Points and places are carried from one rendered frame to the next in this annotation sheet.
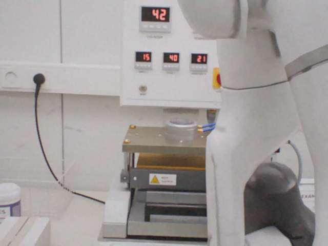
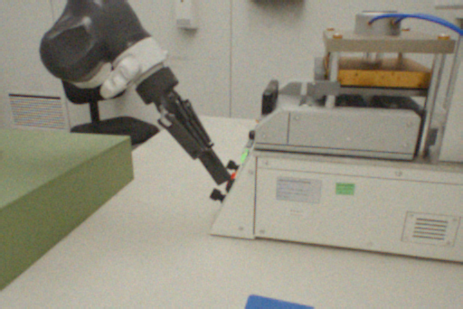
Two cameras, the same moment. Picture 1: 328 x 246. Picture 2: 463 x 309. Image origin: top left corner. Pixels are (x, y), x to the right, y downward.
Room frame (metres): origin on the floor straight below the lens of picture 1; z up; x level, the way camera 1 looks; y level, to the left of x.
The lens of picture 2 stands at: (1.05, -0.81, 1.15)
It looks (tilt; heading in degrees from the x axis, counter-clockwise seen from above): 22 degrees down; 102
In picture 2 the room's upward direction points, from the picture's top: straight up
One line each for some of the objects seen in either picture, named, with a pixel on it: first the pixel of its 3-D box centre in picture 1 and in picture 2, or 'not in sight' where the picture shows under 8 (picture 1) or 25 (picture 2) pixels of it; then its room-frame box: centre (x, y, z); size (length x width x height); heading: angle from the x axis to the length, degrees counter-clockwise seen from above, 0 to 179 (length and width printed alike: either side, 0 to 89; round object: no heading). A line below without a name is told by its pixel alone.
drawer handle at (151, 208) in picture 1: (180, 212); (270, 95); (0.99, -0.04, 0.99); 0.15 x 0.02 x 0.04; 89
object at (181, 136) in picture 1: (188, 143); (394, 50); (1.21, -0.06, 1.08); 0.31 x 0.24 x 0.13; 89
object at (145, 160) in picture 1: (183, 153); (373, 59); (1.17, -0.05, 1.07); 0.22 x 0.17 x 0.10; 89
